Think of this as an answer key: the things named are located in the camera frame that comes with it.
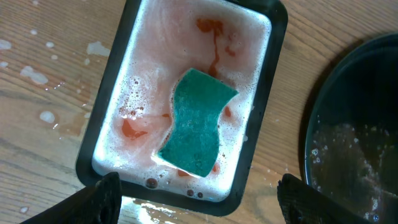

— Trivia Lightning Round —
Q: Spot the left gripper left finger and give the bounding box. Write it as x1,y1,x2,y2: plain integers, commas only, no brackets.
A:
22,172,122,224

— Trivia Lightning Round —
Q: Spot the black round tray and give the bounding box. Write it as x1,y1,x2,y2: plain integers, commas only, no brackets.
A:
303,34,397,223

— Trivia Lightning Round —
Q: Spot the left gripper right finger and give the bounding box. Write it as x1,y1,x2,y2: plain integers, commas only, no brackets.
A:
277,174,369,224

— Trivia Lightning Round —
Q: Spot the green scrubbing sponge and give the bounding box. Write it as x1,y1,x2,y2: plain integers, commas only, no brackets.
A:
158,68,238,177

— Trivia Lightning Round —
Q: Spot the black rectangular soapy tray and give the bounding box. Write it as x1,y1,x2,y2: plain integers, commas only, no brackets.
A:
76,0,288,217

